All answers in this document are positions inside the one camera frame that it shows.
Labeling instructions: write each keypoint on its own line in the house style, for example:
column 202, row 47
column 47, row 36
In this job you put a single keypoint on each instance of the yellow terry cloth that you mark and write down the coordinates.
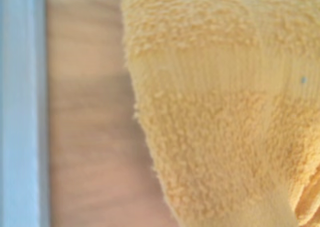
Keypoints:
column 225, row 112

